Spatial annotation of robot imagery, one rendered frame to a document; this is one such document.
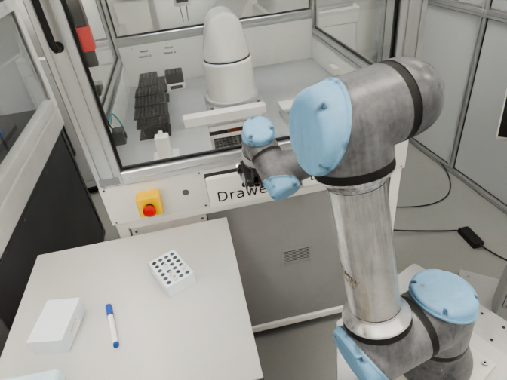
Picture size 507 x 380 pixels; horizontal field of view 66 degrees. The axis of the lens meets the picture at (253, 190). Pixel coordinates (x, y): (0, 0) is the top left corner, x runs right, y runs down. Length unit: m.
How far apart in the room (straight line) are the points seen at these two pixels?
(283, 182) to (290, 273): 0.81
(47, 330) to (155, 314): 0.26
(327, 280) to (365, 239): 1.15
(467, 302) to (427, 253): 1.56
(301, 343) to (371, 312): 1.23
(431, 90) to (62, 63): 0.88
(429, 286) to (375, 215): 0.26
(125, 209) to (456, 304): 0.97
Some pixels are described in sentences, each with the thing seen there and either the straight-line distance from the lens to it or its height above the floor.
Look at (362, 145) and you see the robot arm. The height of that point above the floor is 1.34.
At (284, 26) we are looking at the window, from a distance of 1.15.
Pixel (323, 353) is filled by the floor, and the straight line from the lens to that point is 1.87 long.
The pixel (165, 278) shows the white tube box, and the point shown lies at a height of 0.79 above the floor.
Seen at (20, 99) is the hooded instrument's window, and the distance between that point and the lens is 1.90.
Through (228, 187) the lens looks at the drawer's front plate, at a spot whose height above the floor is 0.89.
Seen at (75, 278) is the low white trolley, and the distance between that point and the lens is 1.30.
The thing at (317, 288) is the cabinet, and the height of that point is 0.25.
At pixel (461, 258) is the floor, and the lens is 2.36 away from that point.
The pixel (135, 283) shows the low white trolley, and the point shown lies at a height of 0.76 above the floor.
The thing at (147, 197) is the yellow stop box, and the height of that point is 0.91.
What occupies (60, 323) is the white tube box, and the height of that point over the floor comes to 0.81.
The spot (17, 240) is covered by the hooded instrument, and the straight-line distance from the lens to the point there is 1.61.
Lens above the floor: 1.59
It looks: 35 degrees down
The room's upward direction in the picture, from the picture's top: 7 degrees counter-clockwise
